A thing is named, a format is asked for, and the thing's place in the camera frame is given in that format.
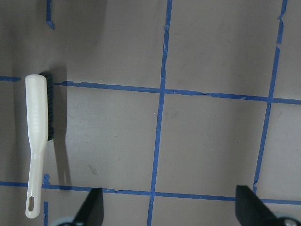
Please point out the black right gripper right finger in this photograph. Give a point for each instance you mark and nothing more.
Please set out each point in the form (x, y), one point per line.
(251, 211)

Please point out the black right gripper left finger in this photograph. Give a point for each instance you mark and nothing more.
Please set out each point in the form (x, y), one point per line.
(91, 212)

